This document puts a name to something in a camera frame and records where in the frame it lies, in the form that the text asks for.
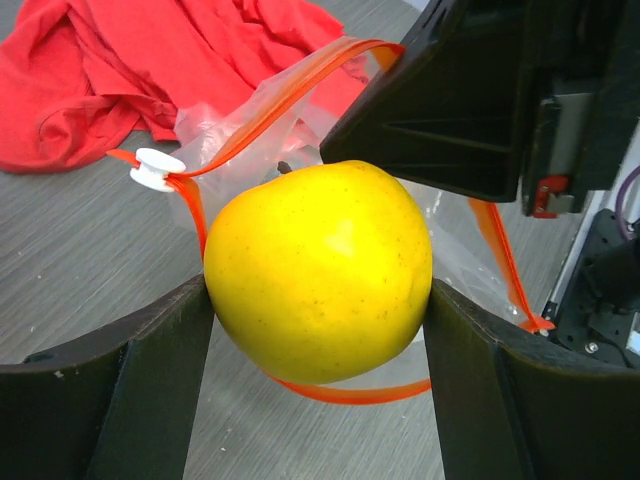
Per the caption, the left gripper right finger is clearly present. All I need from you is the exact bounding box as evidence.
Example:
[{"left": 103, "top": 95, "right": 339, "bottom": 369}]
[{"left": 423, "top": 280, "right": 639, "bottom": 479}]

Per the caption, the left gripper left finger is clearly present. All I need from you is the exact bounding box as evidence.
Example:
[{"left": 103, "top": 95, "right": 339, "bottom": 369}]
[{"left": 1, "top": 276, "right": 214, "bottom": 479}]

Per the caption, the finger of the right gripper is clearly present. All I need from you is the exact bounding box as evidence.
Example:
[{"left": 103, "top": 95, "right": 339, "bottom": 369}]
[{"left": 320, "top": 1, "right": 526, "bottom": 203}]

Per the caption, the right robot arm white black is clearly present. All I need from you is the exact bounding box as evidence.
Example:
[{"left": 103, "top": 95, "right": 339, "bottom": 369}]
[{"left": 320, "top": 1, "right": 639, "bottom": 368}]

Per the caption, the red cloth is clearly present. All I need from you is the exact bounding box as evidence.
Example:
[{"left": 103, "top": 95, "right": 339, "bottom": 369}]
[{"left": 1, "top": 0, "right": 344, "bottom": 174}]

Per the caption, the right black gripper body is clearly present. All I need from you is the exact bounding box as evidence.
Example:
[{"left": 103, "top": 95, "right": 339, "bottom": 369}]
[{"left": 521, "top": 1, "right": 639, "bottom": 218}]

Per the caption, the yellow lemon fruit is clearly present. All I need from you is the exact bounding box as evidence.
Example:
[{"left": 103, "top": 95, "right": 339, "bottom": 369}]
[{"left": 204, "top": 160, "right": 433, "bottom": 385}]

